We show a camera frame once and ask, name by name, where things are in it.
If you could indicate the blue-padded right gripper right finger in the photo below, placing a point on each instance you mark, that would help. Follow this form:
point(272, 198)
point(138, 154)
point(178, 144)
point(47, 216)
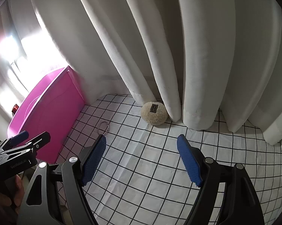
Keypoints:
point(240, 204)

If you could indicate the white grid-pattern tablecloth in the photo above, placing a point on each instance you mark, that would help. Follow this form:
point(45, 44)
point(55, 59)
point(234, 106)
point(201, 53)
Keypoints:
point(141, 178)

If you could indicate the beige fuzzy hair clip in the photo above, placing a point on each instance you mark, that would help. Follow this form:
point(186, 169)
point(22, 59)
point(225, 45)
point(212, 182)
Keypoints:
point(154, 113)

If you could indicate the pink plastic storage box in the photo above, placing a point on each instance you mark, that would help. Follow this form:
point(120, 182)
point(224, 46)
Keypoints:
point(52, 106)

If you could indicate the left hand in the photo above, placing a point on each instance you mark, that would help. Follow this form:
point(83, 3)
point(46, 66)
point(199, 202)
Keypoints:
point(10, 204)

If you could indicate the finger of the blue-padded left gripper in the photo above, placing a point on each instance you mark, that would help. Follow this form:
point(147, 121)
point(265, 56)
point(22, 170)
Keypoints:
point(14, 141)
point(32, 146)

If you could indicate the white curtain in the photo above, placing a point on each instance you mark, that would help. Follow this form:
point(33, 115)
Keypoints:
point(197, 56)

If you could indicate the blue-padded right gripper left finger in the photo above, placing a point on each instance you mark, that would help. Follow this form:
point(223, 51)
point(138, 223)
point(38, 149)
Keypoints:
point(41, 203)

